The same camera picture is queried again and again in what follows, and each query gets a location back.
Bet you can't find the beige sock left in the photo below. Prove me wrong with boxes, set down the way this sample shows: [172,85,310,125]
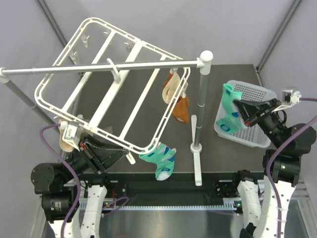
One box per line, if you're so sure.
[58,119,79,153]

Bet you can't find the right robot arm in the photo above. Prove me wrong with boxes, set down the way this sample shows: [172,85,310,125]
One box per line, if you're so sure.
[231,99,317,238]

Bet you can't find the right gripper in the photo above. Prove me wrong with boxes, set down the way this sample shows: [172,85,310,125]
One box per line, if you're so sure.
[233,96,287,148]

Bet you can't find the white slotted cable duct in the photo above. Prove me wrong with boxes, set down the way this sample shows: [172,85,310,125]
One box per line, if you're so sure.
[79,199,236,211]

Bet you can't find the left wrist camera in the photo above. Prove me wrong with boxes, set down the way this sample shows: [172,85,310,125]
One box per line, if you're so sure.
[60,121,80,147]

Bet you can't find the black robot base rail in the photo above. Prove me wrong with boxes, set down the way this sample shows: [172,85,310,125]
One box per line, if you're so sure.
[74,173,263,206]

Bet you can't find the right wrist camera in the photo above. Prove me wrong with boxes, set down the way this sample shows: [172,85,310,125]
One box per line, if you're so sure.
[273,87,302,112]

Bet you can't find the orange brown sock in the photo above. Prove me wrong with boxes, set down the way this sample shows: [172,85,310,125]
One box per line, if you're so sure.
[172,82,190,123]

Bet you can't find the white square clip hanger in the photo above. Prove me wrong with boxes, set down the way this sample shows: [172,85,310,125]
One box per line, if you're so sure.
[34,17,191,165]

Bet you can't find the beige sock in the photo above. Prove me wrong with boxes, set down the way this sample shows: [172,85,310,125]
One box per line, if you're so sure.
[58,119,79,153]
[162,70,180,104]

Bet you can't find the beige sock right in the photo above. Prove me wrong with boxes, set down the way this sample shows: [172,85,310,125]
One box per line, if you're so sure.
[162,70,180,104]

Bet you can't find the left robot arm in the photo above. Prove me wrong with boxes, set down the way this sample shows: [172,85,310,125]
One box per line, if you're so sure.
[31,135,128,238]

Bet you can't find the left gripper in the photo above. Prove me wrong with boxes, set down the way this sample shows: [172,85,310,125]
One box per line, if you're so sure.
[61,132,128,183]

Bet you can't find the dark grey table mat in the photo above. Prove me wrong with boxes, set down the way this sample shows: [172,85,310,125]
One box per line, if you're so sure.
[75,64,265,173]

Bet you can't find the silver white drying rack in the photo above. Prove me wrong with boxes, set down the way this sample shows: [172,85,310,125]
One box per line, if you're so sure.
[0,50,214,186]

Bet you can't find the short purple cable loop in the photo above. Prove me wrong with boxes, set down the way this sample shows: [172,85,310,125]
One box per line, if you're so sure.
[101,196,130,214]

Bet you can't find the white perforated plastic basket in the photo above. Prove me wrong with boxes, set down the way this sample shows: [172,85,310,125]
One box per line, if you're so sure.
[214,80,277,148]

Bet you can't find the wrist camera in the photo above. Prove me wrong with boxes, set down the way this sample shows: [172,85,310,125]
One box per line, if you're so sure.
[273,87,302,112]
[60,121,80,147]

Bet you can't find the teal sock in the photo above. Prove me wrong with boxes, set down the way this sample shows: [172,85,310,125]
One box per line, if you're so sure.
[216,83,242,134]
[139,143,177,181]

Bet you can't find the grey sock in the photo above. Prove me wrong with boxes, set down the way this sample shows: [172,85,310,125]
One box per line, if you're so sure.
[99,126,113,136]

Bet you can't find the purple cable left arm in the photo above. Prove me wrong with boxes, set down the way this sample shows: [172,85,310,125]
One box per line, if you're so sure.
[39,123,81,238]

